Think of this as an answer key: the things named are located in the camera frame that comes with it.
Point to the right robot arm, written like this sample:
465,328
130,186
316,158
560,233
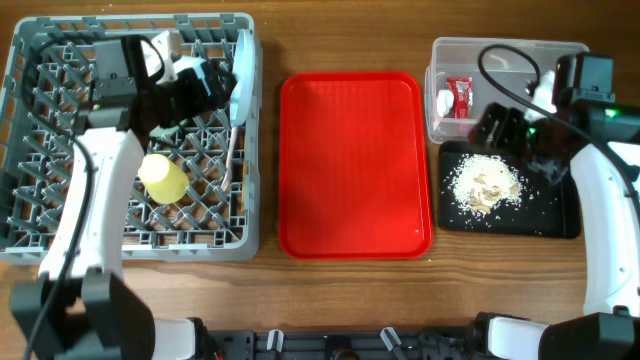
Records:
596,141

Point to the light blue plate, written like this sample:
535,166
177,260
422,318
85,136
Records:
244,68

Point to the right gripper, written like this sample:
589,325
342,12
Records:
508,118

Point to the red serving tray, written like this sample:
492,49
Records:
353,175

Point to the light blue bowl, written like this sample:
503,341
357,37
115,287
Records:
189,68

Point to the white plastic fork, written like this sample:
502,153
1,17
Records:
227,179

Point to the grey dishwasher rack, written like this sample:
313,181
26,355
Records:
50,66

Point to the rice food waste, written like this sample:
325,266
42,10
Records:
481,184

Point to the yellow plastic cup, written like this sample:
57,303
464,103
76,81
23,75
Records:
164,181

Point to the green bowl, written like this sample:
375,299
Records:
159,132

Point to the clear plastic bin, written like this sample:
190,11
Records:
457,57

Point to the wooden chopstick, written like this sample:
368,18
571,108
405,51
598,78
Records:
245,174

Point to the white napkin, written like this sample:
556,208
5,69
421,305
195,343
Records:
444,102

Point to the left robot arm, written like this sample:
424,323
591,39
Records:
79,306

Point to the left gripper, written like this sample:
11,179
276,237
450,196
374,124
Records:
199,103

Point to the red sauce packet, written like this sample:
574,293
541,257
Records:
462,90

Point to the black waste tray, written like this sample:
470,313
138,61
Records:
543,209

